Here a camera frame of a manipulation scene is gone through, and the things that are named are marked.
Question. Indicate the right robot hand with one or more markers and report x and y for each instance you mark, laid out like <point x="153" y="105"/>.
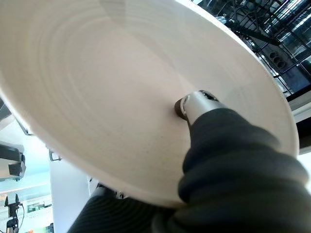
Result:
<point x="230" y="170"/>

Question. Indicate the beige round plate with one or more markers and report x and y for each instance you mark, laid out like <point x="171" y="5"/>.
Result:
<point x="109" y="85"/>

